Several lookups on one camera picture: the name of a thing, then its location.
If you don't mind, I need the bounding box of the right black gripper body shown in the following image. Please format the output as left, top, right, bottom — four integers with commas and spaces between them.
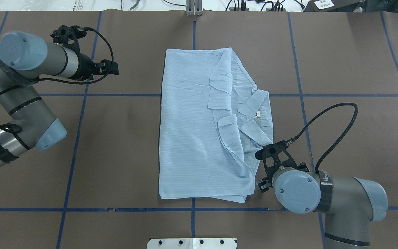
257, 176, 274, 193

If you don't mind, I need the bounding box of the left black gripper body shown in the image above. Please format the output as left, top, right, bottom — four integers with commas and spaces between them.
76, 55, 102, 81

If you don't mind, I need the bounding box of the light blue button-up shirt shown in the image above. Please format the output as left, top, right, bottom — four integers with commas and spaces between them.
159, 48, 273, 203

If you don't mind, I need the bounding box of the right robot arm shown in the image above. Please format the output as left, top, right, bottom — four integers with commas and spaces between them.
256, 167, 388, 249

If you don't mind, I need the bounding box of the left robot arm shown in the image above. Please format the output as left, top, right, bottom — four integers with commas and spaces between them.
0, 25, 119, 167

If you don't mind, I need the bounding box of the black box with label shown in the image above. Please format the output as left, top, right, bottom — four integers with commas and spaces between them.
304, 0, 365, 12

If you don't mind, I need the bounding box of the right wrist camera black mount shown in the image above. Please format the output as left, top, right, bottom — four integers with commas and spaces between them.
255, 138, 310, 176

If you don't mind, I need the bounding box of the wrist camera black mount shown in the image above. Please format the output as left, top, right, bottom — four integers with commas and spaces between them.
50, 25, 87, 54
255, 138, 310, 176

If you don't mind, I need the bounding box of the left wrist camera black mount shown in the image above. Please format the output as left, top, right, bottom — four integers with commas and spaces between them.
50, 25, 87, 54

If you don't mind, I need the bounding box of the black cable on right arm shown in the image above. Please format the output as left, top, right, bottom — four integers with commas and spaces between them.
285, 102, 359, 173

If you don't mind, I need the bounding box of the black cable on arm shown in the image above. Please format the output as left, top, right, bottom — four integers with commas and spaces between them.
285, 102, 359, 173
0, 27, 114, 132

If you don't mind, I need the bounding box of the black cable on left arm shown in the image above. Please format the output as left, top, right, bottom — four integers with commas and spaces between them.
0, 27, 114, 132

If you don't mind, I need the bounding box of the aluminium frame post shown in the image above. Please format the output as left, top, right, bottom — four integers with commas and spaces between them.
186, 0, 203, 16

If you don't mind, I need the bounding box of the white camera mast pedestal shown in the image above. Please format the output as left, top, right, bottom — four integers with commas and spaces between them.
146, 238, 238, 249

